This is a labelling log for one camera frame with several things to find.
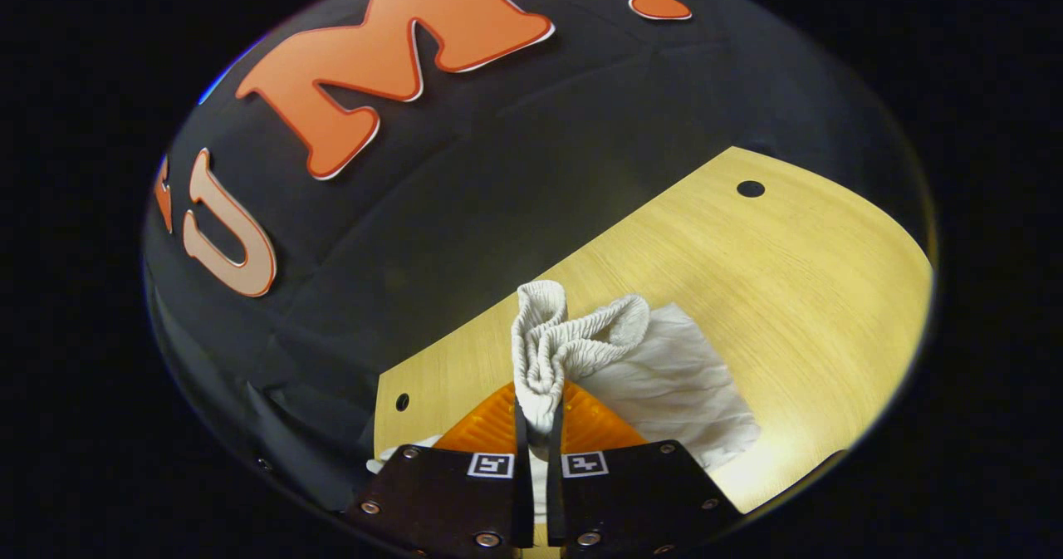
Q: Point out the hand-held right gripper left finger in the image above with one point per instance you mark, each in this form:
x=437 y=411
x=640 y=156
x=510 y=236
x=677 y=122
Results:
x=521 y=476

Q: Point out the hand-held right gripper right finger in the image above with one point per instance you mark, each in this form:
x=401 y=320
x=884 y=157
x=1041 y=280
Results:
x=555 y=492

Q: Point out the black backdrop cloth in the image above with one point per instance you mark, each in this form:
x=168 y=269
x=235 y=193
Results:
x=465 y=210

